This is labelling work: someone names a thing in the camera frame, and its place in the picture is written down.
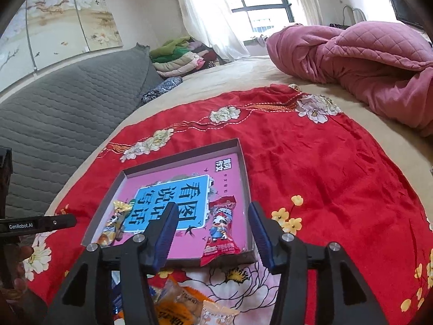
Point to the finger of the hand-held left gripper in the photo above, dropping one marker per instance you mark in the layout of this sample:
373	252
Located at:
57	222
5	182

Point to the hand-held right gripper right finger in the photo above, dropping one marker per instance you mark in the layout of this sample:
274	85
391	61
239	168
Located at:
262	240

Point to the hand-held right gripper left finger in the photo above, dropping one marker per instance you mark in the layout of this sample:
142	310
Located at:
165	238

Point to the red cartoon snack packet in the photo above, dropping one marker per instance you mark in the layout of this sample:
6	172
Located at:
221	230

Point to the gold snack packet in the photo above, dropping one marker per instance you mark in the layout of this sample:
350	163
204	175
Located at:
116	221

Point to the grey box lid pink inside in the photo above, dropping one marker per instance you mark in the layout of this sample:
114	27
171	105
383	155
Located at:
189	182

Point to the blue snack packet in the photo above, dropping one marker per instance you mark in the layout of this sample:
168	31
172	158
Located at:
116	298

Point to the person's left hand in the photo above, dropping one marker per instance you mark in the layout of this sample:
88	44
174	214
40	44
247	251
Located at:
23	255

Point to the pale yellow snack packet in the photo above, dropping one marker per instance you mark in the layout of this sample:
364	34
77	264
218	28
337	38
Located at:
165	291

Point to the orange snack packet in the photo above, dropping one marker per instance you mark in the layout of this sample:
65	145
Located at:
184	306

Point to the red floral cloth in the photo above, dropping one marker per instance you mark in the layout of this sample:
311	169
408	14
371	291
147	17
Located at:
321	176

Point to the grey quilted headboard cushion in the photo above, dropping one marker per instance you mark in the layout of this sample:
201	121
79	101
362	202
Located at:
67	108

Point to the dark floral cloth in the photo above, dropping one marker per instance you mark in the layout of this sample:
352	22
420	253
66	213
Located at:
160	89

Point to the beige bed sheet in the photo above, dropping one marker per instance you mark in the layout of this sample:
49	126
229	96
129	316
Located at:
236	74

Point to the pile of folded clothes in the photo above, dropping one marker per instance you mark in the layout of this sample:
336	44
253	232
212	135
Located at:
179	57

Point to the pink quilted blanket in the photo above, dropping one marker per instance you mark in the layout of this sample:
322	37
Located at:
365	61

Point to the black framed window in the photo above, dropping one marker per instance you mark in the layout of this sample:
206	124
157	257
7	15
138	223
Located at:
260	6

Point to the black television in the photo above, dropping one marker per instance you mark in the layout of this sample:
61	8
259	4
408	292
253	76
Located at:
404	8

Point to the floral wall painting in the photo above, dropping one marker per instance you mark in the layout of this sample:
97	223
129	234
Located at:
50	23

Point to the metal chair frame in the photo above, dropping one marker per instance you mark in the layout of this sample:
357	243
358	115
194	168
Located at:
353	15

